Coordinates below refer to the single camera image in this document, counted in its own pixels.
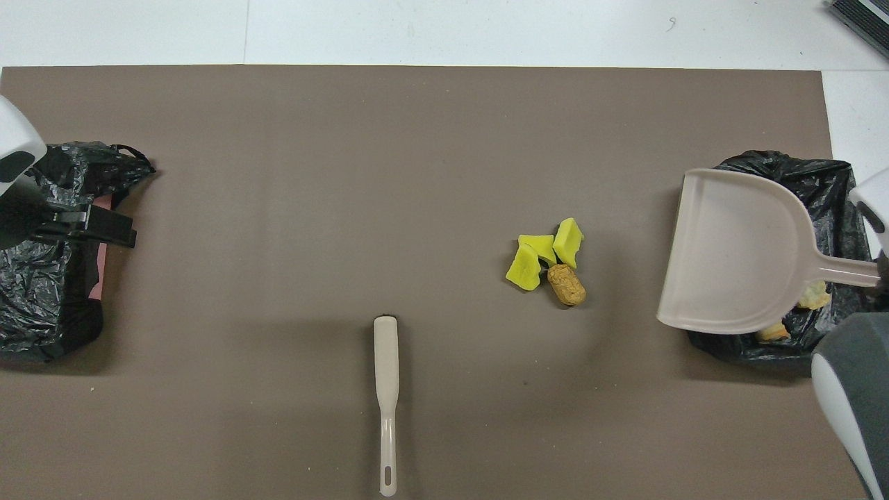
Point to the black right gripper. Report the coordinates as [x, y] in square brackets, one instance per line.
[883, 272]

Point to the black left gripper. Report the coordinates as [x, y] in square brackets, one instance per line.
[17, 215]

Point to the beige plastic dustpan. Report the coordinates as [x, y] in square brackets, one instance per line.
[736, 257]

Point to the yellow sponge piece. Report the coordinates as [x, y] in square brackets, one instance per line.
[569, 243]
[523, 269]
[538, 248]

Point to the brown fried nugget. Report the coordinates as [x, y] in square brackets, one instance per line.
[567, 285]

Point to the beige brush with black bristles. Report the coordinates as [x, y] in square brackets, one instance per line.
[386, 361]

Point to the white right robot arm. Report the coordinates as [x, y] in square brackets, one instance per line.
[858, 389]

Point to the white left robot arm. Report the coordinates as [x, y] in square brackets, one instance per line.
[14, 139]

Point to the pink plastic bin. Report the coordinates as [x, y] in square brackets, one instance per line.
[103, 257]

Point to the black trash bag bin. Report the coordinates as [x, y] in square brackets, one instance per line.
[833, 194]

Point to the black bag over pink bin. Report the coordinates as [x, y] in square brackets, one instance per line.
[42, 305]

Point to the dark ribbed device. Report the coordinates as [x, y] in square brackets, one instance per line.
[865, 21]

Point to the brown table mat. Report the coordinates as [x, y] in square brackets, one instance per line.
[444, 104]

